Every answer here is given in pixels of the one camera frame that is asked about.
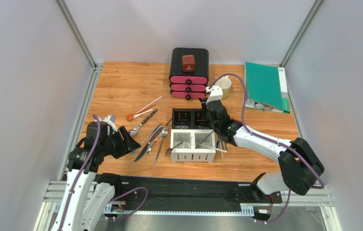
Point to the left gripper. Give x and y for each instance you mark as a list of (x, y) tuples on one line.
[(131, 143)]

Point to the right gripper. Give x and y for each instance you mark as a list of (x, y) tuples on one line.
[(211, 107)]

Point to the pale yellow mug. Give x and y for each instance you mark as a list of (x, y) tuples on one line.
[(225, 84)]

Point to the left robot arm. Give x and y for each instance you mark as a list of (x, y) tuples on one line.
[(86, 195)]

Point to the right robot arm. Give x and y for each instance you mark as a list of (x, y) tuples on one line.
[(300, 168)]

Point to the steel table knife, large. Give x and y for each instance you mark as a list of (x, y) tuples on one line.
[(145, 148)]

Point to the silver metal chopstick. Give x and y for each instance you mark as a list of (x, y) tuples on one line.
[(204, 139)]

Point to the dark grey chopstick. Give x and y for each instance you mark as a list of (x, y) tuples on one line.
[(222, 146)]

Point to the orange white spoon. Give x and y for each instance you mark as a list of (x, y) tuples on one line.
[(133, 116)]

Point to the steel table knife, small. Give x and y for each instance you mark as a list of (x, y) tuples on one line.
[(151, 133)]

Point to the white plastic chopstick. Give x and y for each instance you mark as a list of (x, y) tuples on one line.
[(213, 148)]

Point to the steel fork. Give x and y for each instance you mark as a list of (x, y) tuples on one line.
[(164, 134)]

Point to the black utensil caddy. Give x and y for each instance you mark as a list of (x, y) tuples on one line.
[(188, 118)]

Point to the black plastic fork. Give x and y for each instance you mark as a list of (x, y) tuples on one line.
[(169, 150)]

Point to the white slotted utensil caddy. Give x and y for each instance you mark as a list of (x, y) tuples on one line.
[(187, 152)]

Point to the black pink drawer cabinet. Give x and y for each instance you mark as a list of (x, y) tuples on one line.
[(189, 85)]

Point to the green folder binder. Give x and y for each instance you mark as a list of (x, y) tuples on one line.
[(266, 88)]

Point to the white orange chopstick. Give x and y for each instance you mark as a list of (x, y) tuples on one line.
[(147, 106)]

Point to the brown cube box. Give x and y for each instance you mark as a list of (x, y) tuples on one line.
[(188, 63)]

